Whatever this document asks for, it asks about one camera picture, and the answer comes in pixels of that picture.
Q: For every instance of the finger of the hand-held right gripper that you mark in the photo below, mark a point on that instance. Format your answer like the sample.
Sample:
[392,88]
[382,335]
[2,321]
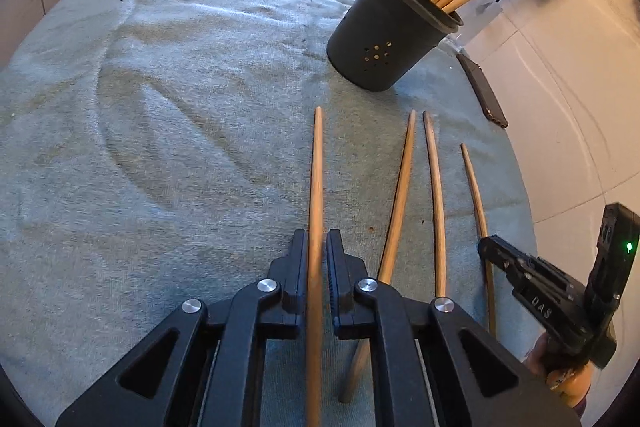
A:
[545,297]

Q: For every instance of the dark grey utensil holder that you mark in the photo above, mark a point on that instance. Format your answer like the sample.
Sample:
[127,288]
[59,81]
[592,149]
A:
[380,32]

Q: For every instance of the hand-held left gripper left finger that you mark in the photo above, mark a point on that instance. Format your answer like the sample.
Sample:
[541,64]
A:
[299,267]

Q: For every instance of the grey-green table cloth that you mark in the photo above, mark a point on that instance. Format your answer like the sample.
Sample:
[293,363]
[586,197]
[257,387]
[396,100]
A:
[175,132]

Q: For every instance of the person's right hand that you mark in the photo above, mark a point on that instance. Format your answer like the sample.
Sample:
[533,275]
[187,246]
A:
[570,384]

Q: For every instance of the dark smartphone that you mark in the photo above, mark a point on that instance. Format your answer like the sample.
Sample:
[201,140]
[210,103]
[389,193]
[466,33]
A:
[482,89]

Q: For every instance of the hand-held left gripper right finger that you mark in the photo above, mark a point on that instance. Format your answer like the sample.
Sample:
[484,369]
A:
[334,272]

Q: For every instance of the long wooden chopstick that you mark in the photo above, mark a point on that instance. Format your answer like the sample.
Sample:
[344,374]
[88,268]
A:
[402,187]
[316,182]
[434,187]
[475,197]

